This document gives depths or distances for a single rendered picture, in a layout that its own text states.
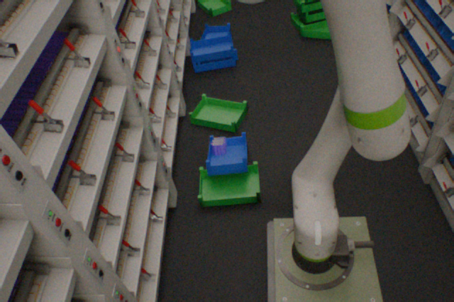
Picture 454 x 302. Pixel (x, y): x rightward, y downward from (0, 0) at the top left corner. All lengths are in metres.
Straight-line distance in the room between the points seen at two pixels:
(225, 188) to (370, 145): 1.21
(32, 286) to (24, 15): 0.60
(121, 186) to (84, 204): 0.29
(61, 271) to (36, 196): 0.21
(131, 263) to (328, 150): 0.77
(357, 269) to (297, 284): 0.20
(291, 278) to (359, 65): 0.80
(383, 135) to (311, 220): 0.41
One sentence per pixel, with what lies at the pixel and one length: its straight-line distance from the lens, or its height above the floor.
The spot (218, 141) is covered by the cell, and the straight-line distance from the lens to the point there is 2.05.
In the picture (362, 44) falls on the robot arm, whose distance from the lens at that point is 0.66.
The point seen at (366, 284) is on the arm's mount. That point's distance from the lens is 1.31.
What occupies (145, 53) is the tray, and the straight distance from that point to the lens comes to 1.95.
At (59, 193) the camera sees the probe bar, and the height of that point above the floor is 0.80.
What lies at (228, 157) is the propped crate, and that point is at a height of 0.05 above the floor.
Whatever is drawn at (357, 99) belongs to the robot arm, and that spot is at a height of 1.04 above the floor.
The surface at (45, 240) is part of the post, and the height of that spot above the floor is 0.88.
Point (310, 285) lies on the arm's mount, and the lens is 1.29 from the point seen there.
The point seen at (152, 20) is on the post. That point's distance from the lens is 2.06.
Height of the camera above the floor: 1.50
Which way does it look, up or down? 46 degrees down
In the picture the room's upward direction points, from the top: 12 degrees counter-clockwise
